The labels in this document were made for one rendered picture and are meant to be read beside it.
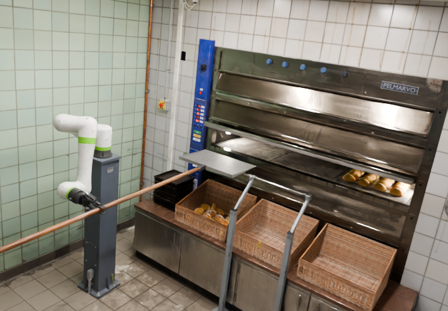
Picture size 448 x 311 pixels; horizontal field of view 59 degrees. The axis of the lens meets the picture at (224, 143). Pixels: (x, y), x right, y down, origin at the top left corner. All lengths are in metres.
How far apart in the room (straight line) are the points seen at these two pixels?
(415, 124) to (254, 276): 1.62
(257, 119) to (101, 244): 1.67
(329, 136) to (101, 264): 2.13
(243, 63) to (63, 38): 1.51
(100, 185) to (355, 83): 2.08
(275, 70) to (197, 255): 1.70
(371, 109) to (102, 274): 2.53
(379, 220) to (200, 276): 1.55
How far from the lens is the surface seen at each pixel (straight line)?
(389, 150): 3.09
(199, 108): 3.78
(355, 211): 3.28
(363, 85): 3.09
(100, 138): 3.15
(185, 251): 3.60
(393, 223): 3.23
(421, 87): 3.01
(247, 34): 3.49
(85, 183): 2.81
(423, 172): 3.08
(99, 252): 3.49
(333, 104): 3.16
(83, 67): 3.75
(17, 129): 3.53
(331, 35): 3.16
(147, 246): 3.93
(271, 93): 3.37
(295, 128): 3.30
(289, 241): 2.87
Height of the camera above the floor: 2.26
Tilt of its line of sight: 16 degrees down
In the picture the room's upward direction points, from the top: 7 degrees clockwise
